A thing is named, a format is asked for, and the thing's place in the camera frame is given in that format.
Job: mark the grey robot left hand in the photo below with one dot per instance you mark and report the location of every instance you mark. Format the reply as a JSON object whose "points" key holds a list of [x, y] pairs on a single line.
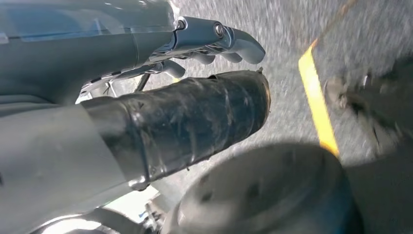
{"points": [[64, 155]]}

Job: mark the yellow floor tape square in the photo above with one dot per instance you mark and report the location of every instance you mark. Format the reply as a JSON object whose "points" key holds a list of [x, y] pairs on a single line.
{"points": [[317, 106]]}

